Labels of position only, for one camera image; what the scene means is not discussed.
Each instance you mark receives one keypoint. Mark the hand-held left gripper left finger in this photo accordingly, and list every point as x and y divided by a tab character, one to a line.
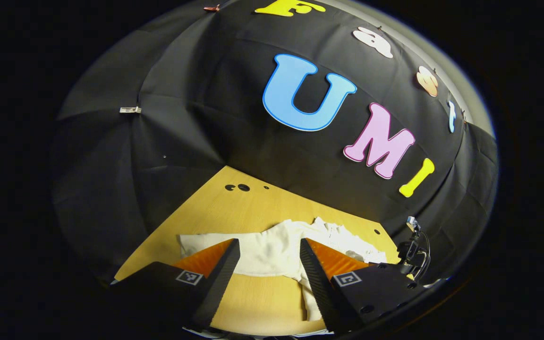
217	288

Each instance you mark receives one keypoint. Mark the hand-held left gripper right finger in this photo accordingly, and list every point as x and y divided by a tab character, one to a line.
319	288

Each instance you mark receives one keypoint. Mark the cream zip-up sweater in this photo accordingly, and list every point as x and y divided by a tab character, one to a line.
272	250

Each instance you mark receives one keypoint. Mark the black backdrop cloth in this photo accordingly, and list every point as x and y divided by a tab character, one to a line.
182	118

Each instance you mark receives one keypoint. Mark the silver backdrop clip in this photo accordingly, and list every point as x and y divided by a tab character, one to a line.
130	109

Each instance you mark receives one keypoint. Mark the copper backdrop clip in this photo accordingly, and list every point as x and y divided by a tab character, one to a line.
213	8

